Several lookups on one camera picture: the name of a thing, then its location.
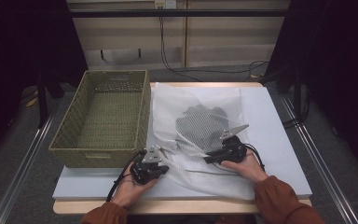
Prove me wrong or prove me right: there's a wall power socket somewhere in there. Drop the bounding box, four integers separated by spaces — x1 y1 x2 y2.
154 0 177 9

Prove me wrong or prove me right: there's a green woven basket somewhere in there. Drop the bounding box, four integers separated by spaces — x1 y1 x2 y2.
48 69 152 169

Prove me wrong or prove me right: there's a white foam mat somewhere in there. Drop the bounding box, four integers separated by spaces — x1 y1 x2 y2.
51 86 312 201

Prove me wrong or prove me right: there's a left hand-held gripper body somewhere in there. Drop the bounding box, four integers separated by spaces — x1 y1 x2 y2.
130 144 164 186

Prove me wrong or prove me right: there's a black horizontal bar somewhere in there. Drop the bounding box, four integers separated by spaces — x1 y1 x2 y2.
69 8 293 18

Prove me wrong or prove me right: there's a white mesh laundry bag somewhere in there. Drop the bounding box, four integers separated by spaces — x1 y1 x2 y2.
148 81 257 201

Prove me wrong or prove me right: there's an aluminium floor rail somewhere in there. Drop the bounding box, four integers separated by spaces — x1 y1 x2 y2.
0 102 60 224
281 96 358 224

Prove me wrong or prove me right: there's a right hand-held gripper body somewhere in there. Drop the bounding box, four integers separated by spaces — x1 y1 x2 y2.
215 124 250 165

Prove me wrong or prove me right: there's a black wall cable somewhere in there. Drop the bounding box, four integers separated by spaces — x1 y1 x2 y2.
158 16 269 82

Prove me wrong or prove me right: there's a dark curtain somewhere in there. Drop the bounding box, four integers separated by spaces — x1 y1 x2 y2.
267 0 358 178
0 0 88 166

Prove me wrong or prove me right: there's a beige wooden cabinet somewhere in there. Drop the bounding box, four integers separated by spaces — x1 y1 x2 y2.
66 0 292 71

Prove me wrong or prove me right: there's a black metal stand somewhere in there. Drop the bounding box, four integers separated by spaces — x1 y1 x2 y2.
35 69 64 129
260 62 309 129

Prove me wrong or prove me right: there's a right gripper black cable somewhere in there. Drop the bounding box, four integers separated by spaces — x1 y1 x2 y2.
244 143 266 172

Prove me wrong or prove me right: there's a black garment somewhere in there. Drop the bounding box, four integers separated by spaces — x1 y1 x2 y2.
175 104 231 153

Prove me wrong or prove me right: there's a person's right hand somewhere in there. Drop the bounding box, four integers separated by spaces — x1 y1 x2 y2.
220 148 269 185

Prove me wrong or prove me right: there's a person's left hand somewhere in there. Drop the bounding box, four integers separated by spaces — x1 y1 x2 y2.
111 162 159 209

